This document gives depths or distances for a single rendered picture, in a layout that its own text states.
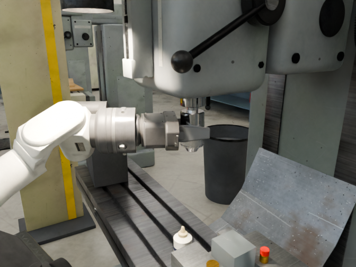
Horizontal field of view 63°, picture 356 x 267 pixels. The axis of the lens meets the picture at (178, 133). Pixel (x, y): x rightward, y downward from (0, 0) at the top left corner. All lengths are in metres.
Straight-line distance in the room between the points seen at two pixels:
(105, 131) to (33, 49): 1.69
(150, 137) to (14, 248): 1.05
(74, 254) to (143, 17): 1.97
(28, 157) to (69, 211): 2.02
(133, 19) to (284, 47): 0.25
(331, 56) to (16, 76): 1.91
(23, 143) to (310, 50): 0.52
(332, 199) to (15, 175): 0.69
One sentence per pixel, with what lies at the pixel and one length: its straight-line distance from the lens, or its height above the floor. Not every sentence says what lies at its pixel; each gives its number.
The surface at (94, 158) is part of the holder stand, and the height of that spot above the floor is 1.02.
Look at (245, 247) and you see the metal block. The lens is 0.56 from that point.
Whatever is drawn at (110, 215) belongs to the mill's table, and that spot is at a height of 0.91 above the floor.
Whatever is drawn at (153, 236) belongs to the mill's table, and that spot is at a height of 0.91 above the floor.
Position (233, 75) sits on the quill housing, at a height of 1.35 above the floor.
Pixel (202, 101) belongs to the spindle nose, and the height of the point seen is 1.29.
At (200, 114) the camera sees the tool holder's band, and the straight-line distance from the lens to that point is 0.55.
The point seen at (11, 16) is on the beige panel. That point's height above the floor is 1.54.
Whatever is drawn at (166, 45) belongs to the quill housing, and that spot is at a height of 1.39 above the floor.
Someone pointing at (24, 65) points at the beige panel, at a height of 1.24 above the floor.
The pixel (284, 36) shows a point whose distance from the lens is 0.54.
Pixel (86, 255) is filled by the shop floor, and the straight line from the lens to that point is 2.26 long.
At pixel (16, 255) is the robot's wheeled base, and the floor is 0.57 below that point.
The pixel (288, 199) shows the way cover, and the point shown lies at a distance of 0.88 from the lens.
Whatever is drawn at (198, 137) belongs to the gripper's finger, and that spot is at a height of 1.22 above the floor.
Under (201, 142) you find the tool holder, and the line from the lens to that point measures 0.57.
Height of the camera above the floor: 1.40
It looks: 18 degrees down
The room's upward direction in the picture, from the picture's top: straight up
